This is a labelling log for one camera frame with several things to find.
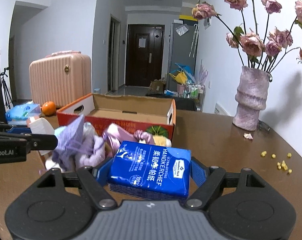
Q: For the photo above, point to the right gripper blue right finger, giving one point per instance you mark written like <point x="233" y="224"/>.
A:
<point x="209" y="181"/>

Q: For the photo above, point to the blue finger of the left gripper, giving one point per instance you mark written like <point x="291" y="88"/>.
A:
<point x="37" y="141"/>
<point x="14" y="129"/>

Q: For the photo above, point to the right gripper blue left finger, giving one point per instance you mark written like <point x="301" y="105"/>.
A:
<point x="93" y="180"/>

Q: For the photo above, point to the white triangular sponge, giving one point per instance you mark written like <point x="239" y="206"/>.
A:
<point x="42" y="126"/>

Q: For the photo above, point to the lavender knit drawstring pouch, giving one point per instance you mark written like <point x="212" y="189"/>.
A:
<point x="69" y="142"/>

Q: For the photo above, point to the blue handkerchief tissue pack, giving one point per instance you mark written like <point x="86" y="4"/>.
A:
<point x="151" y="172"/>

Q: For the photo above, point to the light blue tissue pack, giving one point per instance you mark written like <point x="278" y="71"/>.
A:
<point x="19" y="114"/>

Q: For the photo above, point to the light purple plush cloth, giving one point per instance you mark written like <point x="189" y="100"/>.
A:
<point x="92" y="149"/>

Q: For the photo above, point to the black tripod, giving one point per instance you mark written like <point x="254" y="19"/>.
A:
<point x="6" y="93"/>

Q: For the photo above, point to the orange fruit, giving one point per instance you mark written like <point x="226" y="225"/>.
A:
<point x="49" y="108"/>

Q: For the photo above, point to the fallen pink petal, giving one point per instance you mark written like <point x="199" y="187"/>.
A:
<point x="248" y="136"/>

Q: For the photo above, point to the yellow white plush toy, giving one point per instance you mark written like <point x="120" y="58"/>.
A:
<point x="161" y="140"/>

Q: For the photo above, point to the purple satin scrunchie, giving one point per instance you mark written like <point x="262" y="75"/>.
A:
<point x="144" y="137"/>

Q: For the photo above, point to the pink ribbed suitcase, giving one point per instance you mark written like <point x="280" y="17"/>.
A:
<point x="61" y="77"/>

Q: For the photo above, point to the yellow crumbs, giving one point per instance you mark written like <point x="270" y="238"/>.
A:
<point x="281" y="165"/>

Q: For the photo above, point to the black bag on chair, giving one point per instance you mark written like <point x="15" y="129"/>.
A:
<point x="181" y="103"/>

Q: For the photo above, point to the orange cardboard box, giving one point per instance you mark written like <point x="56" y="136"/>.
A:
<point x="156" y="116"/>

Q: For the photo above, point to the yellow bag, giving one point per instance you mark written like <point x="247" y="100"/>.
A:
<point x="179" y="77"/>

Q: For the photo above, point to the pink textured vase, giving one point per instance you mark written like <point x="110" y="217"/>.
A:
<point x="251" y="97"/>

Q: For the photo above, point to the cardboard box on floor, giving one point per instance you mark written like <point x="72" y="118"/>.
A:
<point x="157" y="86"/>

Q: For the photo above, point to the white umbrella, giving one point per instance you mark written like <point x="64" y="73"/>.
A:
<point x="194" y="41"/>

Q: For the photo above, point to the grey refrigerator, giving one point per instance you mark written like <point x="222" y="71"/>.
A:
<point x="181" y="38"/>

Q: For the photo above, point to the dried pink roses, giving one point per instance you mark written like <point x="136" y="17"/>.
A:
<point x="219" y="58"/>

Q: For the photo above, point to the dark entrance door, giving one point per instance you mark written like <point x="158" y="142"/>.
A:
<point x="144" y="54"/>

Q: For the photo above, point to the wire rack with bottles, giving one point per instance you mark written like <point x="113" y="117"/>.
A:
<point x="193" y="91"/>

